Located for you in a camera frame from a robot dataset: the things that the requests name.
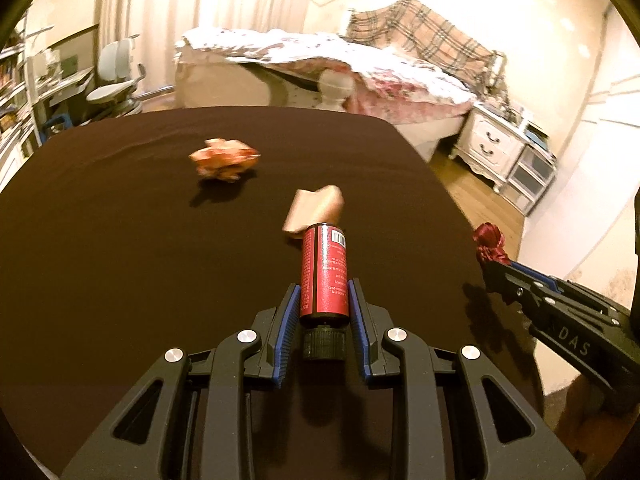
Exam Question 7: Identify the red plastic bag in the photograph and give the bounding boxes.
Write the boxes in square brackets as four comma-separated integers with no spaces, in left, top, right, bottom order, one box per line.
[472,222,513,267]

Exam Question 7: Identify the bed with floral quilt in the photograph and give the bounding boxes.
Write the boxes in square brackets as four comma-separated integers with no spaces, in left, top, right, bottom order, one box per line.
[172,35,476,161]

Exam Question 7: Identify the white study desk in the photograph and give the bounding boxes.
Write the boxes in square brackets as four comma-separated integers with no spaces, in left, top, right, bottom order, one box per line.
[30,42,96,126]

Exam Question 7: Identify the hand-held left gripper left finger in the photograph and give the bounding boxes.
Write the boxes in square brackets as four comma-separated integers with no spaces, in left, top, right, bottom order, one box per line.
[60,282,302,480]

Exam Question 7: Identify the white nightstand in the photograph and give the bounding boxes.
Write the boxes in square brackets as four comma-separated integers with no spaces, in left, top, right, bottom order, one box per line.
[450,102,531,193]

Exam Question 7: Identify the orange crumpled paper ball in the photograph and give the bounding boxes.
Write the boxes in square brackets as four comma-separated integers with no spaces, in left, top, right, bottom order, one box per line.
[189,137,262,183]

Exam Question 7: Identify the white round bed post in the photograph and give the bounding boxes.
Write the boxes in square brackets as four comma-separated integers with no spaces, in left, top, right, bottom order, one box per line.
[317,69,353,112]

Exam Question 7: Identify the white bookshelf with books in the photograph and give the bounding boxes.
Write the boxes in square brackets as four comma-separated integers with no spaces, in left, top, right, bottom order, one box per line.
[0,25,56,183]

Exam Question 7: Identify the white office chair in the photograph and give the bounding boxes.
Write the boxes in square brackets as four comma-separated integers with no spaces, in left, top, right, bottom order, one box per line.
[85,37,148,117]

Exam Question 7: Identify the plastic drawer unit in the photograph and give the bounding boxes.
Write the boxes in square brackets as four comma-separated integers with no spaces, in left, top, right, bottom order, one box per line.
[505,145,558,216]

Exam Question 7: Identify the floral quilt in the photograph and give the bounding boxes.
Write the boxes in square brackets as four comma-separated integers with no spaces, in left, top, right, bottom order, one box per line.
[175,27,476,112]

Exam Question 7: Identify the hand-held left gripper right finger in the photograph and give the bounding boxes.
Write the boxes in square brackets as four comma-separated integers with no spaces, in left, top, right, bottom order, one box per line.
[347,277,586,480]

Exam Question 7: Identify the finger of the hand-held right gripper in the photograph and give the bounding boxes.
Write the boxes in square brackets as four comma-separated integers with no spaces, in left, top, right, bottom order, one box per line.
[509,260,563,292]
[481,260,543,313]

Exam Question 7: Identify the tan paper scrap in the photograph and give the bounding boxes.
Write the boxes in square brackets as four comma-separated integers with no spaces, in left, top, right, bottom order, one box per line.
[282,185,346,241]

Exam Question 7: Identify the red bottle with black cap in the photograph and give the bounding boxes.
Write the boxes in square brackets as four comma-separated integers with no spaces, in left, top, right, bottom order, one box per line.
[298,222,349,361]

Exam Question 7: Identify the plaid blanket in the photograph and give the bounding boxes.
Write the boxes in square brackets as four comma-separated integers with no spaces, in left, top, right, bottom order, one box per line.
[345,0,507,92]

